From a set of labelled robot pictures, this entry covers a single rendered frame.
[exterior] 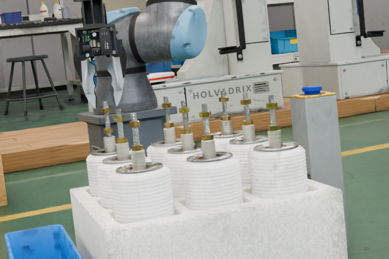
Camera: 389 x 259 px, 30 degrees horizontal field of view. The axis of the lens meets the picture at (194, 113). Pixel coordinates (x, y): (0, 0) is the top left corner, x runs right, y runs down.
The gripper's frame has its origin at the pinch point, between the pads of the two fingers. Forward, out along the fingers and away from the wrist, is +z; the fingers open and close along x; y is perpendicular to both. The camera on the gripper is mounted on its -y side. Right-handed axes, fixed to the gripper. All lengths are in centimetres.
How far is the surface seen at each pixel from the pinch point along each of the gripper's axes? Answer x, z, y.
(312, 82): 96, 19, -241
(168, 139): 11.0, 9.0, -1.0
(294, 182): 30.2, 15.2, 22.6
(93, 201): -3.6, 17.0, 10.2
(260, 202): 23.7, 17.0, 26.0
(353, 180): 64, 35, -65
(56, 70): -104, 11, -819
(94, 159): -3.0, 10.4, 4.2
